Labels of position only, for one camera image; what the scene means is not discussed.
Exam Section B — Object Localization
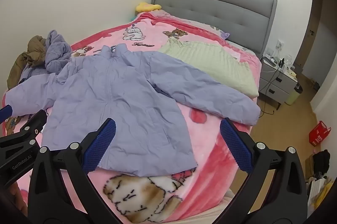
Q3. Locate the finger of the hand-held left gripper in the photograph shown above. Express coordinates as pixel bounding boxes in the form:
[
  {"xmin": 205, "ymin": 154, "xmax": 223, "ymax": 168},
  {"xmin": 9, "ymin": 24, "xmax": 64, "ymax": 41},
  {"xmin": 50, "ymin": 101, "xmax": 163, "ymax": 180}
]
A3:
[
  {"xmin": 0, "ymin": 105, "xmax": 13, "ymax": 123},
  {"xmin": 0, "ymin": 109, "xmax": 48, "ymax": 155}
]

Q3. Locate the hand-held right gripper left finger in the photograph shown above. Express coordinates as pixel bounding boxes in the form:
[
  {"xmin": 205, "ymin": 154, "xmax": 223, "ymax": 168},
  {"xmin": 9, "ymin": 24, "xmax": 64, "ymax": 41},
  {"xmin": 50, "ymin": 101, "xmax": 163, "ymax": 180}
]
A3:
[{"xmin": 28, "ymin": 118, "xmax": 124, "ymax": 224}]

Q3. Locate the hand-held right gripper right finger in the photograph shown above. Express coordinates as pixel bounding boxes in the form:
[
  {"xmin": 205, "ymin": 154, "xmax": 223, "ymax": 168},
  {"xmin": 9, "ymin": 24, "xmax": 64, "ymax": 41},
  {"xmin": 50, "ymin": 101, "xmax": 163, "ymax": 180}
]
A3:
[{"xmin": 211, "ymin": 118, "xmax": 308, "ymax": 224}]

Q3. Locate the lavender puffer jacket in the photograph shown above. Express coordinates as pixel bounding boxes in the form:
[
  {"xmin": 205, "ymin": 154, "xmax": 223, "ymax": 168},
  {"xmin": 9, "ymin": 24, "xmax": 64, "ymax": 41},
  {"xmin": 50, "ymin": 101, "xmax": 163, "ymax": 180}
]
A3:
[{"xmin": 4, "ymin": 44, "xmax": 261, "ymax": 177}]

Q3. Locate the person's left hand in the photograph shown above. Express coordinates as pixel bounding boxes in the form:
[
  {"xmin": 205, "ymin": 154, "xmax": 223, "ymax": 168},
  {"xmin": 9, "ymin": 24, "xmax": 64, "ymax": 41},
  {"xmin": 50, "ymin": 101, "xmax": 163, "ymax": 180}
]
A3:
[{"xmin": 8, "ymin": 183, "xmax": 28, "ymax": 216}]

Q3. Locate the pink printed blanket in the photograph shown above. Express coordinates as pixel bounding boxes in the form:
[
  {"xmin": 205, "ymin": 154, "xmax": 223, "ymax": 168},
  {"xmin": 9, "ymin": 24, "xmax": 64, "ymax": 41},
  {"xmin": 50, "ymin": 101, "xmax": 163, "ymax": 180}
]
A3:
[{"xmin": 1, "ymin": 9, "xmax": 262, "ymax": 223}]

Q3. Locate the brown puffer jacket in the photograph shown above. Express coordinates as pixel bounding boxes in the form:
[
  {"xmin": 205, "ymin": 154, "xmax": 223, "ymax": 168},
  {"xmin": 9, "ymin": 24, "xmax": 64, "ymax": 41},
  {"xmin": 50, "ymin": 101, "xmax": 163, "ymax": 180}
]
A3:
[{"xmin": 7, "ymin": 35, "xmax": 48, "ymax": 90}]

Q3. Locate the grey nightstand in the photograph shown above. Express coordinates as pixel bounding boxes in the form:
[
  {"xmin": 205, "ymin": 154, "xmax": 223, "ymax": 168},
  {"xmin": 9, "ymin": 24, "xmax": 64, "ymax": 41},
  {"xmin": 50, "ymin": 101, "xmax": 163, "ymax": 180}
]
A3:
[{"xmin": 257, "ymin": 54, "xmax": 299, "ymax": 106}]

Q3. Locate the green trash can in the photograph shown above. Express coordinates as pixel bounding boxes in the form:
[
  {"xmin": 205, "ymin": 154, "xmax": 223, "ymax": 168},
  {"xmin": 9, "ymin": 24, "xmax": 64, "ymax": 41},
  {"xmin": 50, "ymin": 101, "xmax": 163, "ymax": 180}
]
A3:
[{"xmin": 286, "ymin": 83, "xmax": 303, "ymax": 106}]

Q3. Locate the lavender knit sweater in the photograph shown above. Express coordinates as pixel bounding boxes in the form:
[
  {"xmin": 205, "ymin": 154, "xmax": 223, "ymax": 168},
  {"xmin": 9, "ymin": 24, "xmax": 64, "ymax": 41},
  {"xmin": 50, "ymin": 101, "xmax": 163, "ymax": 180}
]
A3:
[{"xmin": 22, "ymin": 30, "xmax": 73, "ymax": 79}]

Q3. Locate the red bag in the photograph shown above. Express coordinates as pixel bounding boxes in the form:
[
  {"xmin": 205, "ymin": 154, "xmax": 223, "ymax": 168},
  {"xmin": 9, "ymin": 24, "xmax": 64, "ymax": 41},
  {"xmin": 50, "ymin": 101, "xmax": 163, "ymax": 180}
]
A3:
[{"xmin": 309, "ymin": 121, "xmax": 332, "ymax": 147}]

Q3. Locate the cream pillow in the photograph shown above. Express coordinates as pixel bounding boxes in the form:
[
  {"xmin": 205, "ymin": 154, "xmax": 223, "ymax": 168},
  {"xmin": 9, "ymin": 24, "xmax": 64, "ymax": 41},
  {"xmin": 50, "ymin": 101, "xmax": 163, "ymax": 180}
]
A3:
[{"xmin": 158, "ymin": 38, "xmax": 260, "ymax": 98}]

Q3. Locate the black bag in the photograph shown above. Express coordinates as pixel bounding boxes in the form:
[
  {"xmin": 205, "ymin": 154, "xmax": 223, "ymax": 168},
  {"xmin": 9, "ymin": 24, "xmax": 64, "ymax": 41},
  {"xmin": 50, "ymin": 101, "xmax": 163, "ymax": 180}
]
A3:
[{"xmin": 313, "ymin": 149, "xmax": 331, "ymax": 177}]

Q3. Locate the grey upholstered headboard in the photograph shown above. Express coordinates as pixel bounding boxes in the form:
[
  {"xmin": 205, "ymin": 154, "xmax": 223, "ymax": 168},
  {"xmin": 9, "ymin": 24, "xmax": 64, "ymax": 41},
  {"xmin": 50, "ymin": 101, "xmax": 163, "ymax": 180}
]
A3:
[{"xmin": 151, "ymin": 0, "xmax": 278, "ymax": 56}]

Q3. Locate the wooden door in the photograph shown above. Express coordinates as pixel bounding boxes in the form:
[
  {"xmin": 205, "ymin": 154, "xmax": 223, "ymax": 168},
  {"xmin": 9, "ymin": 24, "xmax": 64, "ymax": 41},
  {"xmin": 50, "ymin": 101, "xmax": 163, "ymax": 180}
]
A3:
[{"xmin": 292, "ymin": 0, "xmax": 324, "ymax": 82}]

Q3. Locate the yellow plush toy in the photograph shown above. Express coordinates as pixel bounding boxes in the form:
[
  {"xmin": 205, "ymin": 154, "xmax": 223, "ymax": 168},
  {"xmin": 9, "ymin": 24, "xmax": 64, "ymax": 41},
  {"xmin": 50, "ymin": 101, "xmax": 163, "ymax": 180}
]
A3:
[{"xmin": 135, "ymin": 2, "xmax": 162, "ymax": 12}]

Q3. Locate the black cable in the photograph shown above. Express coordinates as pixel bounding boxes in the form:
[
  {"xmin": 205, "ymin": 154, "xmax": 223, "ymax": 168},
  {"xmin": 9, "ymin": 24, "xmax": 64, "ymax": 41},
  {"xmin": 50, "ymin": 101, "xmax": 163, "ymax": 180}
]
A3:
[{"xmin": 259, "ymin": 61, "xmax": 285, "ymax": 115}]

